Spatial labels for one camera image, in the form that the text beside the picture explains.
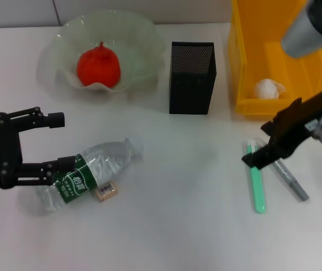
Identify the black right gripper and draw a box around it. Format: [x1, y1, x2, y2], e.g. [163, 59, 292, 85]
[241, 90, 322, 171]

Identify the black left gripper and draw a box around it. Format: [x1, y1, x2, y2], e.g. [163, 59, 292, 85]
[0, 106, 77, 190]

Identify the green pen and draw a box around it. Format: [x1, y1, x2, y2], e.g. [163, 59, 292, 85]
[246, 139, 267, 214]

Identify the grey glitter marker pen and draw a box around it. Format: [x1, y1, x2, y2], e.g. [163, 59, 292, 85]
[255, 137, 310, 202]

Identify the clear water bottle green label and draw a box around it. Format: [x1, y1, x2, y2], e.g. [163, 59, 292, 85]
[32, 134, 144, 217]

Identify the white paper ball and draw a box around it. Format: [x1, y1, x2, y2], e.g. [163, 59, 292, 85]
[254, 78, 287, 100]

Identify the beige eraser with barcode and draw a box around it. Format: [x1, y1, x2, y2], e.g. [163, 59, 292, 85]
[94, 181, 119, 203]

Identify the red-orange fruit with stem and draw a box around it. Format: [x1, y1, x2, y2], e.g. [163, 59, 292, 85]
[77, 41, 121, 88]

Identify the black mesh pen holder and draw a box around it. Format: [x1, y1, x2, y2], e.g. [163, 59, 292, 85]
[169, 41, 217, 115]

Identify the translucent wavy glass fruit plate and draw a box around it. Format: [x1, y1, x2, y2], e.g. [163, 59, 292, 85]
[38, 10, 166, 99]

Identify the yellow plastic storage bin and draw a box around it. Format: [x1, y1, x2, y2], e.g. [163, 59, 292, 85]
[228, 0, 322, 121]

